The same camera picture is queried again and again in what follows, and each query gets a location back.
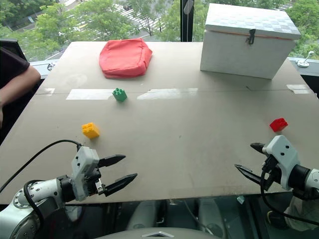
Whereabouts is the green toy brick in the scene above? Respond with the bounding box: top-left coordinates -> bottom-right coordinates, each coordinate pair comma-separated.
112,88 -> 128,103

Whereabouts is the red fabric pouch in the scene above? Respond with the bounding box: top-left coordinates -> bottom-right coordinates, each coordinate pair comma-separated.
98,37 -> 154,80

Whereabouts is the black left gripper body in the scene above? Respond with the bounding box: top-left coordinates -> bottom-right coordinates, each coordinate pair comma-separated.
84,166 -> 108,198

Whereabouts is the red toy brick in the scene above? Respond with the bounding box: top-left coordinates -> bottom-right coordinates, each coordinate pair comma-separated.
269,118 -> 289,132

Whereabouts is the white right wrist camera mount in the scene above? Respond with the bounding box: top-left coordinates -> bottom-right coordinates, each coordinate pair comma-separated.
262,134 -> 301,191

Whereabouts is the black window frame post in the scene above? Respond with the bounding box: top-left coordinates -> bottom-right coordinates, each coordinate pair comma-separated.
179,0 -> 195,42

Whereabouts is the person in dark shirt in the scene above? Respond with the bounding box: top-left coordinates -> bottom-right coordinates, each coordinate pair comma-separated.
0,46 -> 41,146

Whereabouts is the yellow toy brick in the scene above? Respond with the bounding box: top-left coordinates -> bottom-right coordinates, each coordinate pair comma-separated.
81,122 -> 100,139

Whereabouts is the white suction cup holder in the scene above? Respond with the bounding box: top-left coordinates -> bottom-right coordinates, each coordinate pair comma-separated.
296,51 -> 315,68

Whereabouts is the white lidded box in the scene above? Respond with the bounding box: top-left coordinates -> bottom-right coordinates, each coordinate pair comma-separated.
199,2 -> 302,80

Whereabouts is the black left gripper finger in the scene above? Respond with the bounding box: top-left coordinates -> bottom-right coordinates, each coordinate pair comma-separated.
104,173 -> 138,198
98,154 -> 127,168

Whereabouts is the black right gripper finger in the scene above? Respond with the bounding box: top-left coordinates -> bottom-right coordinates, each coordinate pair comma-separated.
234,163 -> 265,187
250,142 -> 270,157

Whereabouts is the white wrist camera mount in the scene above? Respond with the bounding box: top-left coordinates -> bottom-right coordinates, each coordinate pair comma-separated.
262,134 -> 301,191
70,146 -> 100,202

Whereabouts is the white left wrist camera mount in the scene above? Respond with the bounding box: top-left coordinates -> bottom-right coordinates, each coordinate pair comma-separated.
70,146 -> 100,202

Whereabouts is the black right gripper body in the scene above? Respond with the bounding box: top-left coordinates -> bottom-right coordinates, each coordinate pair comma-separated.
261,154 -> 284,192

